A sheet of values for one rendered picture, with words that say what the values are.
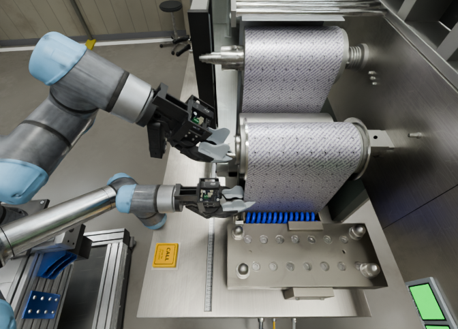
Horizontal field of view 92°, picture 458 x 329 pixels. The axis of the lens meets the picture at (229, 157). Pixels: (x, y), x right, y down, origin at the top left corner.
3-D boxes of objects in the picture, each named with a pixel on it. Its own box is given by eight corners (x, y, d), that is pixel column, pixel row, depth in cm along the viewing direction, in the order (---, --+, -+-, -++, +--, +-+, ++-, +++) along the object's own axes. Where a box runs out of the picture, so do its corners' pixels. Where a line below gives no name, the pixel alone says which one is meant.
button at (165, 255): (157, 244, 73) (156, 242, 71) (178, 244, 73) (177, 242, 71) (153, 268, 69) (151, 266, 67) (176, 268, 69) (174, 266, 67)
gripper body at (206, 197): (221, 204, 53) (171, 204, 53) (221, 216, 60) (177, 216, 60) (221, 176, 58) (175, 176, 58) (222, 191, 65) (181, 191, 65)
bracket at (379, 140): (357, 134, 52) (361, 128, 50) (382, 134, 52) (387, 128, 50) (365, 150, 49) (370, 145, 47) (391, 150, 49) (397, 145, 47)
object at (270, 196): (242, 210, 67) (245, 179, 52) (319, 210, 67) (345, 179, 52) (242, 212, 67) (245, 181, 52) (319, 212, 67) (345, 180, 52)
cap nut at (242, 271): (235, 263, 58) (236, 259, 54) (249, 263, 58) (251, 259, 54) (235, 279, 55) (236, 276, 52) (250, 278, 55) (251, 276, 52)
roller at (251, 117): (237, 132, 74) (238, 103, 64) (313, 132, 74) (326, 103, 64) (238, 161, 67) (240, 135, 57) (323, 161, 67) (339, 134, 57)
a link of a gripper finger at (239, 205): (257, 204, 55) (221, 204, 55) (255, 214, 60) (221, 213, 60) (257, 193, 57) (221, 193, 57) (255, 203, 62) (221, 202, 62)
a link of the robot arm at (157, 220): (151, 197, 77) (141, 182, 68) (173, 217, 73) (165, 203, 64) (133, 214, 73) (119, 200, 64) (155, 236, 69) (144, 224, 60)
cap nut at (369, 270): (357, 263, 58) (366, 259, 54) (371, 263, 58) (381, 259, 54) (362, 278, 56) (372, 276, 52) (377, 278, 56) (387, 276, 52)
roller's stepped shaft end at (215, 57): (200, 60, 62) (199, 49, 60) (221, 60, 62) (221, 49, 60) (199, 67, 61) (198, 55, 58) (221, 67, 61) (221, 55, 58)
